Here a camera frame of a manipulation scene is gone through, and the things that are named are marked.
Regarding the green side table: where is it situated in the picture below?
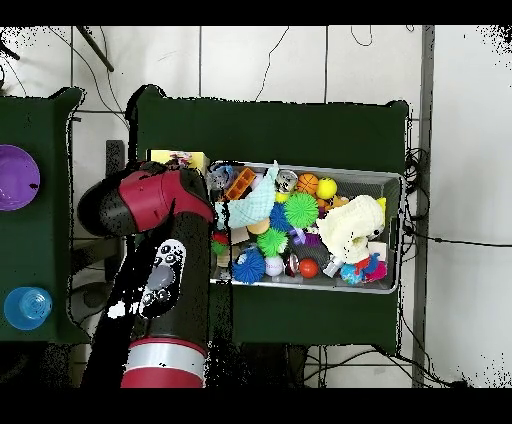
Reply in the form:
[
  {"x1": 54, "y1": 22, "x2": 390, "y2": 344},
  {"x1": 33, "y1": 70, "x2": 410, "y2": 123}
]
[{"x1": 0, "y1": 86, "x2": 91, "y2": 345}]

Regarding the blue bowl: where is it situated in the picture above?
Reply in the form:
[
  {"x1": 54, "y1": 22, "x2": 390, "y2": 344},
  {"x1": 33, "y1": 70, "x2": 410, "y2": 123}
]
[{"x1": 3, "y1": 286, "x2": 54, "y2": 332}]

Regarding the clear mesh bin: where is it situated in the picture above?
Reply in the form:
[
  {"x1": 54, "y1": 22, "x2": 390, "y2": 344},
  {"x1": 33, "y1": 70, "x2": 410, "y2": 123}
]
[{"x1": 204, "y1": 161, "x2": 403, "y2": 296}]

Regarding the cream waffle cloth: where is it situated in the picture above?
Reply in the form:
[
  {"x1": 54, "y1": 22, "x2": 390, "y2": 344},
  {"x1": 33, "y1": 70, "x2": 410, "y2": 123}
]
[{"x1": 315, "y1": 195, "x2": 387, "y2": 265}]

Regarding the large blue spiky ball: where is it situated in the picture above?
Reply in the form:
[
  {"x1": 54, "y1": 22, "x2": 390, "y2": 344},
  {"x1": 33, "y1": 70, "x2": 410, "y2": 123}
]
[{"x1": 231, "y1": 247, "x2": 267, "y2": 285}]

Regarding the wooden three-hole box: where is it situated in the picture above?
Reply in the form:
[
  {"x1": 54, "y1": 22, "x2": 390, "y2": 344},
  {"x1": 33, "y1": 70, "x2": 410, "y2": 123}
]
[{"x1": 147, "y1": 149, "x2": 211, "y2": 173}]

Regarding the black panel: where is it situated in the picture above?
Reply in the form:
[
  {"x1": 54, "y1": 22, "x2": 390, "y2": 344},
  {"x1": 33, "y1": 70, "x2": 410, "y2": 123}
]
[{"x1": 105, "y1": 139, "x2": 126, "y2": 283}]

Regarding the purple bowl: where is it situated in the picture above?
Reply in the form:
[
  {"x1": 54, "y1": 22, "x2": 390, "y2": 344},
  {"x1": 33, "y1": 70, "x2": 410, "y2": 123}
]
[{"x1": 0, "y1": 144, "x2": 41, "y2": 212}]

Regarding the silver drink can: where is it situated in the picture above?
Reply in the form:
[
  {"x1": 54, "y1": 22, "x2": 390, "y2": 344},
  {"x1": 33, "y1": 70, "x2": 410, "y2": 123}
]
[{"x1": 275, "y1": 169, "x2": 299, "y2": 193}]

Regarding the round wooden disc toy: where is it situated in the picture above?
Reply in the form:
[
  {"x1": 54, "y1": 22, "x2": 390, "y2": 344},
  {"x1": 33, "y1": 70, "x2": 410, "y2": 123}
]
[{"x1": 246, "y1": 217, "x2": 271, "y2": 237}]

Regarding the black rod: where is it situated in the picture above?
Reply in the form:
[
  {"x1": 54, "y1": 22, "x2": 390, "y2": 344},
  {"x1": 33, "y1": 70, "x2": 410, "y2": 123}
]
[{"x1": 76, "y1": 26, "x2": 115, "y2": 73}]

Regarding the black floor cable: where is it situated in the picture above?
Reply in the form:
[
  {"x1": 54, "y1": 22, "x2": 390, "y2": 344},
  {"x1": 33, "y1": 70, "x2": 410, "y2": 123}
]
[{"x1": 402, "y1": 227, "x2": 512, "y2": 248}]

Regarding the green spiky ball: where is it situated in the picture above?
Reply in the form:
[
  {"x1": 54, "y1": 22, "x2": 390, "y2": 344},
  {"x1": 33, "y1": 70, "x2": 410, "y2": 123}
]
[{"x1": 283, "y1": 191, "x2": 320, "y2": 229}]

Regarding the yellow ball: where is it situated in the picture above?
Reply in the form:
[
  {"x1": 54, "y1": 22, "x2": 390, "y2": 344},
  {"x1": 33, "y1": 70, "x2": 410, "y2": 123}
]
[{"x1": 316, "y1": 178, "x2": 338, "y2": 200}]

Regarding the small orange basketball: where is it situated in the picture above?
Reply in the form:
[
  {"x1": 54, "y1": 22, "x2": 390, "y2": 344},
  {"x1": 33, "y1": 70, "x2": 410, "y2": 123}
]
[{"x1": 296, "y1": 172, "x2": 320, "y2": 196}]

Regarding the mint green waffle cloth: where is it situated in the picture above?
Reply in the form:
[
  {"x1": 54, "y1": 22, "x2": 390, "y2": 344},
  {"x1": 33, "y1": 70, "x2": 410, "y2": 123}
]
[{"x1": 214, "y1": 162, "x2": 281, "y2": 229}]

